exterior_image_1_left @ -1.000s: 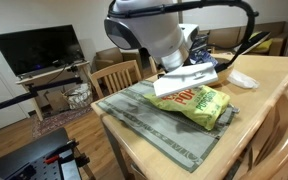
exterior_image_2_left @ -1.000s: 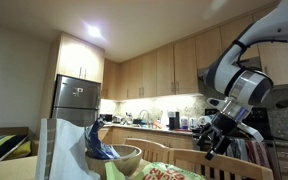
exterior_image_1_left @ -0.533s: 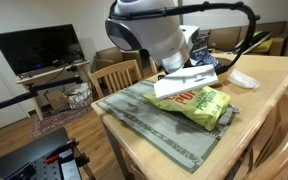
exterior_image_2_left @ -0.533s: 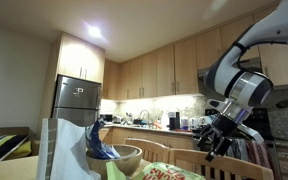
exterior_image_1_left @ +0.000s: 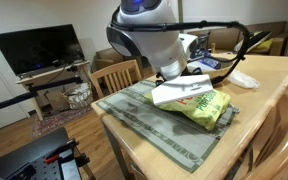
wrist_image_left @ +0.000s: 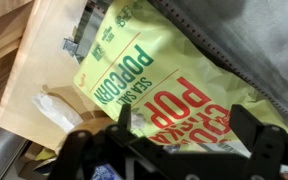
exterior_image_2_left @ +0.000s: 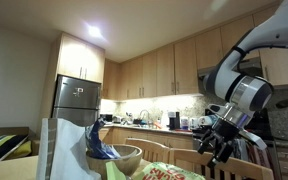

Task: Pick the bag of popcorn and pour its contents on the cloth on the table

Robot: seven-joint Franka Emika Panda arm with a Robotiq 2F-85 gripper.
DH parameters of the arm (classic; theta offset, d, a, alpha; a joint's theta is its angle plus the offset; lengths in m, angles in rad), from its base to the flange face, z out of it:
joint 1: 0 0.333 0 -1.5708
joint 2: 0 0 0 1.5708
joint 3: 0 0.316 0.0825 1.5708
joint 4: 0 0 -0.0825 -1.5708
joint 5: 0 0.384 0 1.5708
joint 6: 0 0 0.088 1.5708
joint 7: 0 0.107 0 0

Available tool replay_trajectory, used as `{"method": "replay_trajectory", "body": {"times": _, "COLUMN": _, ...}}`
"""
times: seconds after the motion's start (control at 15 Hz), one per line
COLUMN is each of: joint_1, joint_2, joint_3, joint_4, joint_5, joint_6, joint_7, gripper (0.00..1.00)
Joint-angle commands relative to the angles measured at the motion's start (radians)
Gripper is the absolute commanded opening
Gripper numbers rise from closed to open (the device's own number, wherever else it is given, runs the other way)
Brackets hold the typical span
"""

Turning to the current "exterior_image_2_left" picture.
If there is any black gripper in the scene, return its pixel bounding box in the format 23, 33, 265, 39
197, 118, 243, 169

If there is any green popcorn bag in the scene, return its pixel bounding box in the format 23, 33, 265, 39
105, 160, 207, 180

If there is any blue snack bag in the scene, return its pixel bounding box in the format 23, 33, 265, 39
85, 118, 122, 160

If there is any white paper bag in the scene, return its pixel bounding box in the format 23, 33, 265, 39
36, 117, 102, 180

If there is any curved wooden chair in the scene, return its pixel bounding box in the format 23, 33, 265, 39
168, 148, 275, 180
124, 137, 172, 168

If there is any grey striped dish towel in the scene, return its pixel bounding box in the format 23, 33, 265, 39
234, 138, 250, 162

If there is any paper towel roll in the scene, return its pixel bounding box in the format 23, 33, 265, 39
197, 114, 218, 128

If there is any white mug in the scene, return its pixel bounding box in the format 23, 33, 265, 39
189, 118, 201, 132

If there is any white jar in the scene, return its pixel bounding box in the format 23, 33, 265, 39
181, 117, 190, 131

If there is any red striped dish towel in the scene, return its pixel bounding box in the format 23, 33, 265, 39
247, 141, 276, 169

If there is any black coffee maker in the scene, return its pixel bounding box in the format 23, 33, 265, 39
168, 111, 182, 131

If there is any black kitchen stove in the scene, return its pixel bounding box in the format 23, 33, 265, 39
193, 108, 280, 180

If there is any wooden bowl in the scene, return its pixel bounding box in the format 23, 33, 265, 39
85, 143, 144, 178

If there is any wooden upper cabinet row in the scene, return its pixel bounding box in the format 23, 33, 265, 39
103, 14, 262, 102

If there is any black countertop appliance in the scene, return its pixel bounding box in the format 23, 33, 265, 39
99, 114, 115, 124

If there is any stainless steel refrigerator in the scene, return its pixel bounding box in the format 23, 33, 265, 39
52, 74, 103, 127

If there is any ceiling light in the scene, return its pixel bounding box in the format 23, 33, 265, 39
83, 23, 109, 44

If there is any yellow pillow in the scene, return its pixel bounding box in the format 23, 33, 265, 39
7, 140, 34, 160

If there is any striped pillow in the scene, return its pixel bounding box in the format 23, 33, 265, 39
0, 134, 31, 167

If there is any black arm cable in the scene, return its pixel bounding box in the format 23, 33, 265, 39
232, 43, 288, 72

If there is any wooden cabinet with two handles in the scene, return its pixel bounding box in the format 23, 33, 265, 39
57, 32, 107, 84

